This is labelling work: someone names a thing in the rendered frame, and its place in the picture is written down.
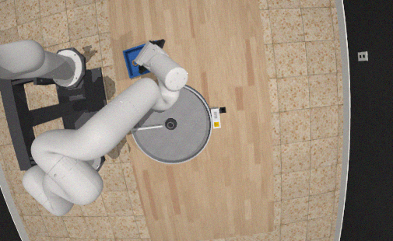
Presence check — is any blue open-top crate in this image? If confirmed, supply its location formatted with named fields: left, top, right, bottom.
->
left=123, top=44, right=150, bottom=78

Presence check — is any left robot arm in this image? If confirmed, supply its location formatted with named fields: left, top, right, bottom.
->
left=0, top=40, right=82, bottom=86

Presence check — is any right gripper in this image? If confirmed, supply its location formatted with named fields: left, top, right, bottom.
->
left=139, top=39, right=168, bottom=74

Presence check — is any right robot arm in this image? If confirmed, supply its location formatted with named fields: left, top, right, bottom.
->
left=23, top=41, right=188, bottom=216

